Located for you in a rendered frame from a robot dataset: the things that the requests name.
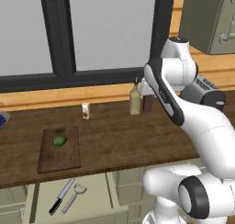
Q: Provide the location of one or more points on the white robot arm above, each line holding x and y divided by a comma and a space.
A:
208, 132

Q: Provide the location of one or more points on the green avocado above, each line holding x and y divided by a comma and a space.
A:
59, 141

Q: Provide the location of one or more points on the brown wooden cutting board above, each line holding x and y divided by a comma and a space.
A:
61, 157

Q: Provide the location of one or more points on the yellow oil bottle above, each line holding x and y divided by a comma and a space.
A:
134, 102

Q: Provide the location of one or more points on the dark brown sauce bottle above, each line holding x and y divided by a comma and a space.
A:
148, 104

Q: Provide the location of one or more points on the small white carton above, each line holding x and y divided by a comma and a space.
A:
86, 111

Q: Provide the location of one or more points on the cream drawer front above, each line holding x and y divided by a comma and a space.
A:
131, 193
12, 196
10, 215
130, 175
140, 212

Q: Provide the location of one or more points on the silver toaster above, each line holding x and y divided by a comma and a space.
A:
208, 91

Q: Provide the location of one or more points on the cream open drawer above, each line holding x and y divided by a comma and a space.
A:
91, 203

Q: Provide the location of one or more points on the grey peeler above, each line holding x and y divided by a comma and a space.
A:
73, 198

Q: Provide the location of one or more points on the blue bowl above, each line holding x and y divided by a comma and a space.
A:
3, 119

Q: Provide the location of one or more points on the black window frame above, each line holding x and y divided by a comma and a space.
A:
62, 50

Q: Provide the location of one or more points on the olive green wall cupboard door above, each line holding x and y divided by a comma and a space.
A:
199, 16

